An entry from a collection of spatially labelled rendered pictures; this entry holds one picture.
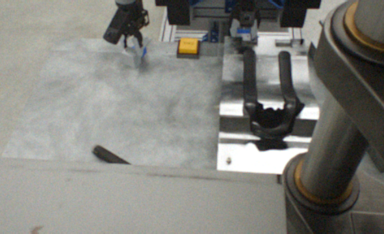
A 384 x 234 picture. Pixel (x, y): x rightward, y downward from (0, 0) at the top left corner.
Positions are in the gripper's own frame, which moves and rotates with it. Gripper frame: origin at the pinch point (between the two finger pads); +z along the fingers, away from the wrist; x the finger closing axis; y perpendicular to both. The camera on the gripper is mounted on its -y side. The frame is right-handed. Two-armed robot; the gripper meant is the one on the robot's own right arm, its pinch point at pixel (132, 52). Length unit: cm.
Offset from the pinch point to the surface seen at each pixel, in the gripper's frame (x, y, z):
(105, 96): -1.9, -17.5, 4.6
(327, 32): -69, -46, -69
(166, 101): -20.1, -9.3, 4.5
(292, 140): -61, -7, -2
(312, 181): -73, -46, -48
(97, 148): -15.1, -36.0, 1.4
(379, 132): -76, -52, -67
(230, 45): -29.7, 15.2, -4.5
